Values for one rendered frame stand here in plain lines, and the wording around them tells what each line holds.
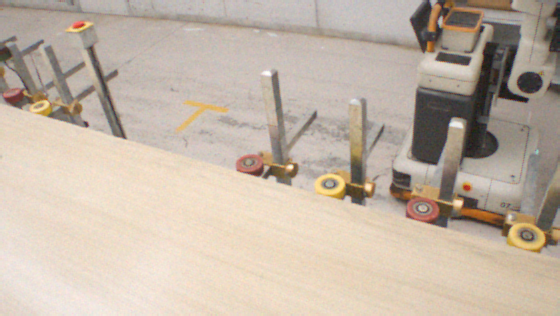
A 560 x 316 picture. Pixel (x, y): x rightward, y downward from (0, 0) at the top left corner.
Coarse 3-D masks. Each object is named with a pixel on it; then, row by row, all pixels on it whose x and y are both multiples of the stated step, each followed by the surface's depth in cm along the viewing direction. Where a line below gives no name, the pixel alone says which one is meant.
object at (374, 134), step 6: (378, 126) 151; (372, 132) 148; (378, 132) 148; (366, 138) 146; (372, 138) 146; (378, 138) 149; (366, 144) 144; (372, 144) 144; (366, 150) 141; (366, 156) 142; (348, 168) 136; (342, 198) 129
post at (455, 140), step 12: (456, 120) 103; (456, 132) 103; (456, 144) 105; (456, 156) 107; (444, 168) 111; (456, 168) 109; (444, 180) 113; (456, 180) 115; (444, 192) 115; (444, 216) 120; (444, 228) 122
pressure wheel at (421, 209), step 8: (416, 200) 112; (424, 200) 112; (408, 208) 110; (416, 208) 111; (424, 208) 109; (432, 208) 110; (408, 216) 110; (416, 216) 108; (424, 216) 108; (432, 216) 108; (432, 224) 109
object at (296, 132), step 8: (312, 112) 161; (304, 120) 158; (312, 120) 161; (296, 128) 155; (304, 128) 157; (288, 136) 152; (296, 136) 152; (288, 144) 148; (264, 168) 140; (264, 176) 138
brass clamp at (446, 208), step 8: (416, 184) 123; (416, 192) 120; (424, 192) 120; (432, 192) 120; (456, 192) 119; (432, 200) 118; (440, 200) 117; (456, 200) 116; (440, 208) 118; (448, 208) 117; (456, 208) 116; (448, 216) 118
